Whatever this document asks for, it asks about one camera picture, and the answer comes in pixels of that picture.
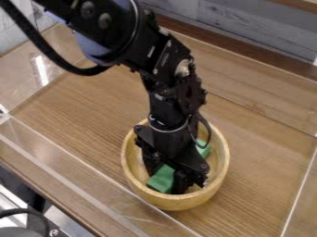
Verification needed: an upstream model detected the black cable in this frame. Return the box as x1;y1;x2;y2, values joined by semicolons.
0;0;112;77

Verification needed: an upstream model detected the green rectangular block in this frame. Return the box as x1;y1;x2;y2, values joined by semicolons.
146;139;211;194

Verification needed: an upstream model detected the clear acrylic tray wall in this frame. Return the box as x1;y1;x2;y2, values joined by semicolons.
0;106;201;237

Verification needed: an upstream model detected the brown wooden bowl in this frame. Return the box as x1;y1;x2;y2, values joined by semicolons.
122;124;230;211

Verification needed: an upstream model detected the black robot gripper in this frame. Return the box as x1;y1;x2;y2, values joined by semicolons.
134;116;210;194

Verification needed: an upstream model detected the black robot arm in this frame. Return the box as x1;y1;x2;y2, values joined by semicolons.
35;0;209;194

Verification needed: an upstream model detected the black metal table frame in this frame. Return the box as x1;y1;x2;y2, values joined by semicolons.
0;166;68;237

